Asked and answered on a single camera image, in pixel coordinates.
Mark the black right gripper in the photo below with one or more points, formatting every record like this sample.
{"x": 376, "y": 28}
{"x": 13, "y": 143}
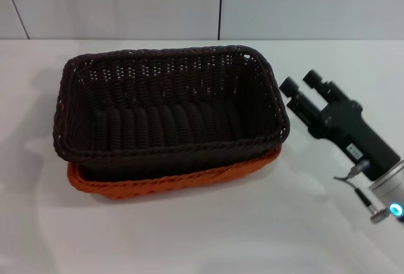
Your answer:
{"x": 353, "y": 135}

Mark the dark brown wicker basket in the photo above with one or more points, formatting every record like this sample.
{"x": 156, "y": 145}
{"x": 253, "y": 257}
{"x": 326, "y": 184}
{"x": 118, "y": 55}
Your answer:
{"x": 170, "y": 122}

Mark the orange wicker basket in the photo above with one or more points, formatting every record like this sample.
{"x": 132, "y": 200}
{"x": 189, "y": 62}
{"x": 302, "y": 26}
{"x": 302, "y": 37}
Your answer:
{"x": 176, "y": 182}

